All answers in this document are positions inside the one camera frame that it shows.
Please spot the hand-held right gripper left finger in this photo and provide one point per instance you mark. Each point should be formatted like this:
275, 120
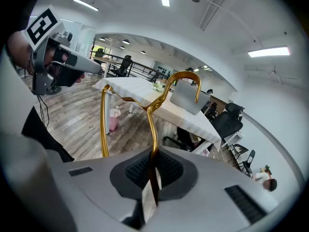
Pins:
96, 190

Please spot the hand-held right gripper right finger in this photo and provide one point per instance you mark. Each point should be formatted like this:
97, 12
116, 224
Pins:
205, 202

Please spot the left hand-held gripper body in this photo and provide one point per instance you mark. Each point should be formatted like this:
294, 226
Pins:
39, 28

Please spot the translucent grey plastic bin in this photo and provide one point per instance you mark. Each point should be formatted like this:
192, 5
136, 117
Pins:
183, 98

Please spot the gold metal clothes hanger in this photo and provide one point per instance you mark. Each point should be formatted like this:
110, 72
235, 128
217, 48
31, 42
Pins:
184, 73

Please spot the person's left forearm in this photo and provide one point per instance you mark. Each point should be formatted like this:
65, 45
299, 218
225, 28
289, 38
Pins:
18, 49

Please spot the person's left hand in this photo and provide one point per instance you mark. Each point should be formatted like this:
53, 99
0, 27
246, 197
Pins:
79, 78

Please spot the black folding chair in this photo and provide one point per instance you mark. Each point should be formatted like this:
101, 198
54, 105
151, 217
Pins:
248, 161
237, 151

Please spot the black round floor base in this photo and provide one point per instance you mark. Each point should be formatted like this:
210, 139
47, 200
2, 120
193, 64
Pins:
53, 91

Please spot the pink bag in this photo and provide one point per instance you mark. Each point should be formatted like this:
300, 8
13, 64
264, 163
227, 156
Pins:
113, 124

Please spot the white side table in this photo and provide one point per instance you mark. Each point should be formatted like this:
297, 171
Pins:
231, 136

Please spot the white-legged table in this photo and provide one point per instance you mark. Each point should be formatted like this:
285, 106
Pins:
109, 115

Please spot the wooden desk with white legs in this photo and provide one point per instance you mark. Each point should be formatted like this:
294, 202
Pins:
108, 60

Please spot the large black mesh office chair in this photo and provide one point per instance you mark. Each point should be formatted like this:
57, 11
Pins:
227, 124

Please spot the person's black printed clothing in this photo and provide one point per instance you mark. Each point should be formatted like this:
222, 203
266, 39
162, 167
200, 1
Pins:
36, 129

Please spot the white checked tablecloth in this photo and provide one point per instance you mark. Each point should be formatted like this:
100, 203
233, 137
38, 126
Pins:
135, 88

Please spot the black metal railing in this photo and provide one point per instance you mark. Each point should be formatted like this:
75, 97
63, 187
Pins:
142, 70

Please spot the white artificial flower bouquet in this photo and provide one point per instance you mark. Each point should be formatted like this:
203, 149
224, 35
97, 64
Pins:
158, 87

